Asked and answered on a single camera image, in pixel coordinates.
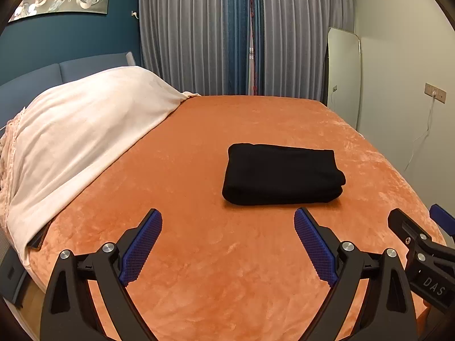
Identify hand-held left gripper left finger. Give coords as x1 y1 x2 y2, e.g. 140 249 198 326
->
40 209 163 341

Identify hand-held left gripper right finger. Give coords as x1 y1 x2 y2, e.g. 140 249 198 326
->
293 207 418 341

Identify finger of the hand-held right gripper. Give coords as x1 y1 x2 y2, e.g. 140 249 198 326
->
387 208 448 261
429 204 455 238

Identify black pants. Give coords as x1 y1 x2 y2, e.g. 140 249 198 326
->
222 143 347 207

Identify orange plush blanket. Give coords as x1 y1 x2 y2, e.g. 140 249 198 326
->
26 94 449 341

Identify white blanket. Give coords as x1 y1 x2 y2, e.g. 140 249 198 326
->
0 66 202 269

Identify standing mirror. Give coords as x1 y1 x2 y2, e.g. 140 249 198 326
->
324 26 362 131

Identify blue padded headboard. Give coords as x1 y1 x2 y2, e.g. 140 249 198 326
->
0 53 143 129

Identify grey curtain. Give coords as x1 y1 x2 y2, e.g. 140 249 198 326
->
138 0 231 97
253 0 357 104

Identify blue curtain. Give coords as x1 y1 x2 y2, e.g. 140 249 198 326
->
226 0 264 97

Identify white power cable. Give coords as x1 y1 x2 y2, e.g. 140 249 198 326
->
403 94 437 175

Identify beige wall socket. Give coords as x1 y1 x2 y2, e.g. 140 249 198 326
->
424 82 447 103

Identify grey bed frame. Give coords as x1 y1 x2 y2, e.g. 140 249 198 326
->
0 232 30 308

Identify silver wall art panel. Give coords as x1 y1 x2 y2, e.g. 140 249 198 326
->
9 0 111 22

